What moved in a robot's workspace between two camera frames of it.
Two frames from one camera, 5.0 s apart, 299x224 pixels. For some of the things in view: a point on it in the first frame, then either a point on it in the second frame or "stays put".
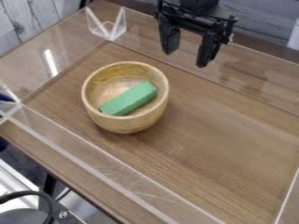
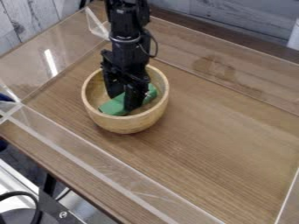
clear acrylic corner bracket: x=107 y=30 stays put
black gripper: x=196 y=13 → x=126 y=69
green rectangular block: x=130 y=101 stays put
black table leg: x=51 y=185 stays put
